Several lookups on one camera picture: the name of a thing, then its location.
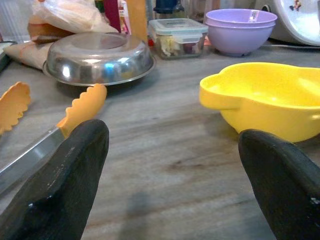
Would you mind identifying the brown paper package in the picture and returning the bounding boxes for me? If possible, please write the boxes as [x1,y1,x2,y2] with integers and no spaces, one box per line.
[3,41,55,71]

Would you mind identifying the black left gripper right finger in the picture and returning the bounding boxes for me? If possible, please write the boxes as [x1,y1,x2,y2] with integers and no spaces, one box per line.
[238,128,320,240]

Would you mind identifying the steel tongs with orange tips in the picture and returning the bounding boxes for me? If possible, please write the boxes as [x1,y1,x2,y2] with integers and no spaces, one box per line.
[0,81,108,196]

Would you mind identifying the purple plastic bowl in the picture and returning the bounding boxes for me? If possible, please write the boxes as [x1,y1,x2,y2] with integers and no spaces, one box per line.
[205,8,278,29]
[206,21,276,57]

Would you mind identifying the maroon carton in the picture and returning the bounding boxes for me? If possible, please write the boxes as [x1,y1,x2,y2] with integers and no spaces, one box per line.
[103,0,132,35]

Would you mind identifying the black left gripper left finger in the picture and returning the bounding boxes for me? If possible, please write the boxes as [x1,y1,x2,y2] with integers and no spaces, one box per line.
[0,119,110,240]

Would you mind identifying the orange bottle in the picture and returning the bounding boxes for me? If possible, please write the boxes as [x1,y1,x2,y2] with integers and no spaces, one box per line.
[126,0,149,44]

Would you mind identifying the stainless steel bowl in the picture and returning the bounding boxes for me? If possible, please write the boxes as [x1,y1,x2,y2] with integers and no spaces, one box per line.
[42,31,157,87]

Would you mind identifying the clear plastic bag of bread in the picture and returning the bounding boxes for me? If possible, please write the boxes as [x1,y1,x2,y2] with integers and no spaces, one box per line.
[27,0,119,44]

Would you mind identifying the white rice cooker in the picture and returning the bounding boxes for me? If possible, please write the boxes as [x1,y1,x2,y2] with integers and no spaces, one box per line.
[254,0,320,47]

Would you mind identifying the yellow plastic bowl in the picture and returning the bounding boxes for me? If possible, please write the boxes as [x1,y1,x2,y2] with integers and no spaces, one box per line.
[199,62,320,143]

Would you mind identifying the glass food container with lid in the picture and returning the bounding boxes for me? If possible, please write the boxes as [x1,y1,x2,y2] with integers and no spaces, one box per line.
[148,18,210,60]

